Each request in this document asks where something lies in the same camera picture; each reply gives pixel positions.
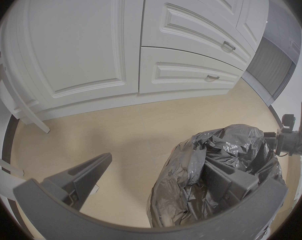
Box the grey curtain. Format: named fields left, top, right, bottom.
left=242, top=38, right=297, bottom=102

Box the grey padded white chair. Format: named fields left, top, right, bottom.
left=0, top=49, right=50, bottom=202

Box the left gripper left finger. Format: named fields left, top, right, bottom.
left=42, top=153, right=113, bottom=211

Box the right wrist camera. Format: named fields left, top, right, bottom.
left=282, top=113, right=296, bottom=130

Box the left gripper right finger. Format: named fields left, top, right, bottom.
left=203, top=160, right=259, bottom=206

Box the white wardrobe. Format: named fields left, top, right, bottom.
left=1, top=0, right=270, bottom=121

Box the black plastic bag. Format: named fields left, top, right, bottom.
left=146, top=124, right=286, bottom=228

